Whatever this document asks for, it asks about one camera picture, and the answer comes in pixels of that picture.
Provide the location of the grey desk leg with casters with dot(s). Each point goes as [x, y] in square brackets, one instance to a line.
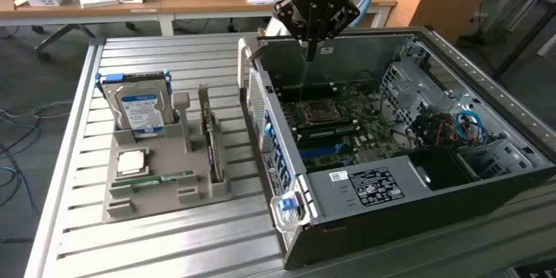
[61, 35]

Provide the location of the silver perforated drive cage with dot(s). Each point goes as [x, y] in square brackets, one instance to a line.
[409, 102]

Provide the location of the dark RAM module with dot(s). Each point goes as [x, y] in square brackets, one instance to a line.
[326, 130]

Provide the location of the silver CPU chip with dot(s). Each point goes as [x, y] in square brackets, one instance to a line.
[130, 162]

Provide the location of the wooden desk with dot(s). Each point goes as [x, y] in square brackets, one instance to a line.
[195, 1]

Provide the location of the silver disk bay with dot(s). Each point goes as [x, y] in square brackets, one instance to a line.
[499, 157]

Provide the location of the grey parts rack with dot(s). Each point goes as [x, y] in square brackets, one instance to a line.
[174, 157]

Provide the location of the blue case latch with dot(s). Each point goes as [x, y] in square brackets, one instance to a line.
[287, 203]

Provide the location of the black graphics card silver bracket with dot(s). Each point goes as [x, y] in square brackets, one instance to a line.
[213, 147]

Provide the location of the hard disk in blue caddy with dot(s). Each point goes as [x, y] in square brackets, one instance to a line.
[139, 112]

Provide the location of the blue expansion slot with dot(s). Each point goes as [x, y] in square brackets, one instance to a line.
[322, 151]

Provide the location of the CPU socket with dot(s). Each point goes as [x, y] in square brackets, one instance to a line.
[321, 111]

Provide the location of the black keyboard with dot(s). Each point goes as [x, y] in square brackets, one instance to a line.
[539, 273]

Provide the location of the green motherboard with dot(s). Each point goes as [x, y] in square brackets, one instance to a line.
[374, 134]

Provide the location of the grey power supply with label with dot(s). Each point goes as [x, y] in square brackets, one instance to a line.
[330, 190]

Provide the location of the black open PC case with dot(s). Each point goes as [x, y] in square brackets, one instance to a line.
[391, 226]

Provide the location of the green RAM stick white label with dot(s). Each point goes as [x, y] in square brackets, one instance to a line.
[147, 180]

